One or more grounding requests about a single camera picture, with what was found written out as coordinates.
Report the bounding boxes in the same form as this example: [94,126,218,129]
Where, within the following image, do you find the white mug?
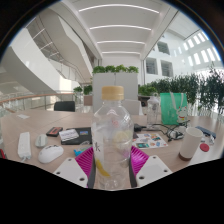
[178,126,204,162]

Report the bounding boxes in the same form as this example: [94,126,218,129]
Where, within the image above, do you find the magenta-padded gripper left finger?
[53,145,97,190]

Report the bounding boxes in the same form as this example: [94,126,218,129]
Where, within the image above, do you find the white planter box with plants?
[92,64,140,112]

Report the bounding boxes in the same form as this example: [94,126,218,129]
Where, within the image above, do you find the small red and black case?
[45,126,64,138]

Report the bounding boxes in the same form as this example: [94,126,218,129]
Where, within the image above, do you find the ceiling light strips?
[78,3,161,56]

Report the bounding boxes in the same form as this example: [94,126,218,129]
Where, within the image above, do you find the clear drink bottle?
[91,85,135,191]

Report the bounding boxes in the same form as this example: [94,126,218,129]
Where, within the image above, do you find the white computer mouse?
[37,144,65,164]

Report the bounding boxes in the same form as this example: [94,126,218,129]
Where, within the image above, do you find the black notebook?
[60,126,93,146]

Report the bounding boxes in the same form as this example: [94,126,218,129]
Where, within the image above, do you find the black cable bundle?
[133,122,192,142]

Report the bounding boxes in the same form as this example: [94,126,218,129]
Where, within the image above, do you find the white printed card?
[58,128,80,142]

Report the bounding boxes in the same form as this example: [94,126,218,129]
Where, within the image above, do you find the colourful sticker sheet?
[132,132,169,150]

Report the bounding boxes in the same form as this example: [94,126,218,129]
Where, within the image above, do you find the green tote bag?
[159,92,189,127]

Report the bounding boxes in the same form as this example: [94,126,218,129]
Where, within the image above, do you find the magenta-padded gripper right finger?
[128,145,174,189]

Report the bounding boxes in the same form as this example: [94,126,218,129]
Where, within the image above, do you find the small grey-white oval device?
[34,133,49,149]

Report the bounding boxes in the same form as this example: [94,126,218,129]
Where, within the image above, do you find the clear shaker bottle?
[146,92,160,129]

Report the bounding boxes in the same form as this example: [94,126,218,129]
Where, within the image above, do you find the row of green potted trees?
[138,64,224,115]

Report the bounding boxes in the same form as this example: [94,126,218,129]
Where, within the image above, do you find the white power strip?
[17,131,33,160]

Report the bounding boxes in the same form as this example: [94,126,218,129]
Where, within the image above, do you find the black chair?
[53,100,76,113]

